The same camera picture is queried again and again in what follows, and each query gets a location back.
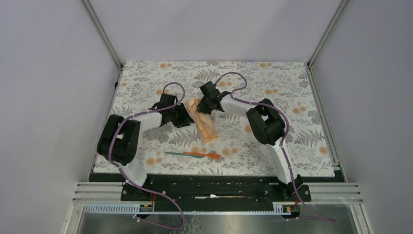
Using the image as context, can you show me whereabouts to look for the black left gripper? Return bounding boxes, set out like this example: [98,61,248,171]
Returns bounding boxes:
[168,102,194,128]

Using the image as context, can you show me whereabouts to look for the orange cloth napkin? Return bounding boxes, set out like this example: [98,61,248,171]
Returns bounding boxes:
[185,98,219,144]

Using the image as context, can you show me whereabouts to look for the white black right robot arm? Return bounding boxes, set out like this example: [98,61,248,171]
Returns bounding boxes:
[197,81,301,201]

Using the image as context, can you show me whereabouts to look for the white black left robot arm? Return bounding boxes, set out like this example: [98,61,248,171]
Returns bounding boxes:
[96,94,194,200]

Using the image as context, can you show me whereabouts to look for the teal plastic knife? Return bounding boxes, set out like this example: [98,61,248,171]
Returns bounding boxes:
[165,152,205,158]

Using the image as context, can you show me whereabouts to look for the orange plastic fork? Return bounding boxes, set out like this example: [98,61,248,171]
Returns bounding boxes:
[184,152,221,159]

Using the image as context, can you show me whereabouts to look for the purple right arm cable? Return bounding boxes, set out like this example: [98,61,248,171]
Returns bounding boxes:
[214,71,338,224]

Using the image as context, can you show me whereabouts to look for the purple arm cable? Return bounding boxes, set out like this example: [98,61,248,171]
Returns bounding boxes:
[214,71,338,224]
[107,82,187,231]

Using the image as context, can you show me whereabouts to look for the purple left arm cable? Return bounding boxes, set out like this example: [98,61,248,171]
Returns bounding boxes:
[107,82,187,231]

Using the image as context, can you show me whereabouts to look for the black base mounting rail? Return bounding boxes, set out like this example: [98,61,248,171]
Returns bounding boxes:
[89,173,343,213]

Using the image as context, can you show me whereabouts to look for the right aluminium frame post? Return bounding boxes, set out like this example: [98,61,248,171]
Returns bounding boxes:
[307,0,349,68]

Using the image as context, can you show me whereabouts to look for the aluminium frame post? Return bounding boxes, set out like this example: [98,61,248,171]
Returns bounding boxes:
[307,0,349,68]
[80,0,123,70]

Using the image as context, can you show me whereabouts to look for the left aluminium frame post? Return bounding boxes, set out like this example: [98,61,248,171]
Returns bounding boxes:
[80,0,123,70]

